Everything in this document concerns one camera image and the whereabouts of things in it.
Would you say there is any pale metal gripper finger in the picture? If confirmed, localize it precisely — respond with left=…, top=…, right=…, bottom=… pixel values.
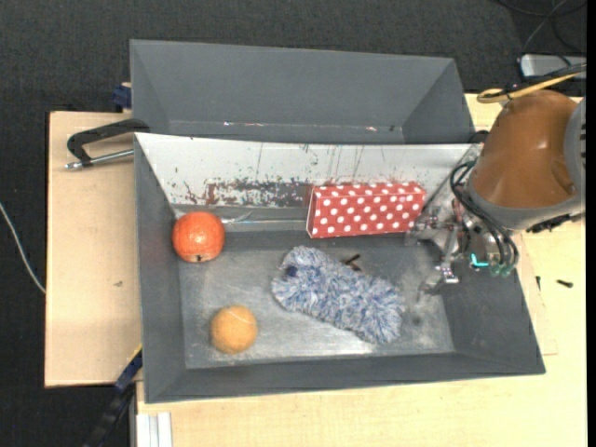
left=415, top=257, right=460, bottom=303
left=403, top=208, right=455, bottom=249

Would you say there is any red box with white dots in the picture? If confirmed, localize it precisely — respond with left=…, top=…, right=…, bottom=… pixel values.
left=305, top=182, right=427, bottom=240

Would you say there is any blue and white fluffy duster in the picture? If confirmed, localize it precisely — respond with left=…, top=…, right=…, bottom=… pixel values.
left=270, top=244, right=407, bottom=345

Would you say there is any grey metal bin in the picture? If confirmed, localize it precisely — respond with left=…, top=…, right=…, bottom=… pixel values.
left=129, top=38, right=547, bottom=404

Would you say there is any orange tennis ball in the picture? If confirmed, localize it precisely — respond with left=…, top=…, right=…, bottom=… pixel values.
left=209, top=305, right=259, bottom=356

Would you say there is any orange fruit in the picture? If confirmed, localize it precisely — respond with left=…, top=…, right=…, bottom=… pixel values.
left=170, top=210, right=227, bottom=264

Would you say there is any pale wood flat board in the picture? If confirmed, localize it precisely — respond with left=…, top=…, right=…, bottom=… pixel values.
left=44, top=109, right=559, bottom=389

